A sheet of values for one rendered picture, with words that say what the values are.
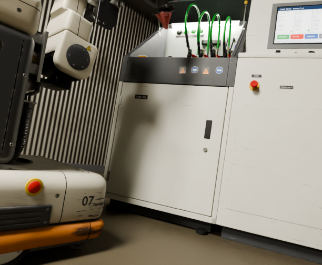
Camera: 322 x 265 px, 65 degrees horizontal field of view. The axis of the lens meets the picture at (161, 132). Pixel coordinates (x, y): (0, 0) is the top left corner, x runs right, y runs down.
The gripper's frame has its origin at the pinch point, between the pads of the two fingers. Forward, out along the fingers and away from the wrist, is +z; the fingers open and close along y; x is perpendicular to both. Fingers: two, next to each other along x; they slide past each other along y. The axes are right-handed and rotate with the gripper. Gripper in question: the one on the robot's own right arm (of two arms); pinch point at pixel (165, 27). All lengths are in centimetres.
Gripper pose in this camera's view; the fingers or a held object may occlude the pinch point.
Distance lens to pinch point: 134.0
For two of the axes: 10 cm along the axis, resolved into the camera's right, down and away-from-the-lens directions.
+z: 1.7, 9.5, 2.7
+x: -6.7, 3.1, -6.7
